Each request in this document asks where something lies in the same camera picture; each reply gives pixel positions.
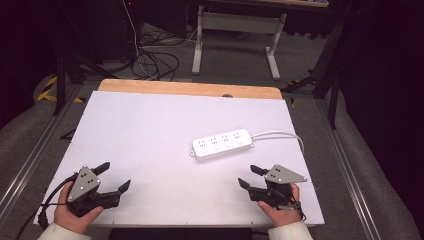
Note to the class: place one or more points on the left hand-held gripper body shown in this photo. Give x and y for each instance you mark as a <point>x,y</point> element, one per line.
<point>83,185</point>

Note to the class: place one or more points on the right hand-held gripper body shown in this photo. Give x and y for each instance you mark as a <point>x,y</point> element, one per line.
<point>281,175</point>

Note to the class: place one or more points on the white power strip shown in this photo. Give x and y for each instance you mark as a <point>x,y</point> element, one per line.
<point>221,144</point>

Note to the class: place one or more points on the person's left hand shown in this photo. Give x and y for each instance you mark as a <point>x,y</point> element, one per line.
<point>75,216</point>

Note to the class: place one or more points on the person's right hand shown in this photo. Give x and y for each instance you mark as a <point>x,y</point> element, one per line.
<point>283,216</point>

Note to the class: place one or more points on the white board table cover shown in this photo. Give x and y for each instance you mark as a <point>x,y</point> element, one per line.
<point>150,133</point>

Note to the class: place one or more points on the person's dark clothed body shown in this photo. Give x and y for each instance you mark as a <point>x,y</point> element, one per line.
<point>180,234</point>

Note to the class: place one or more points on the black metal stand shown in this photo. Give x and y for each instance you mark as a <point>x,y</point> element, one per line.
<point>333,100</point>
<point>60,83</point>

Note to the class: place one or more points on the yellow black floor tape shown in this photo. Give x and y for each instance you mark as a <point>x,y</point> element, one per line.
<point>50,87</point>

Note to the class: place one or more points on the aluminium floor rail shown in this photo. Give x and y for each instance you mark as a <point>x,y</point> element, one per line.
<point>346,173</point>
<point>36,146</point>

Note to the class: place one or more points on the white table frame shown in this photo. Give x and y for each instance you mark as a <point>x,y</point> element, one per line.
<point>233,22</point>

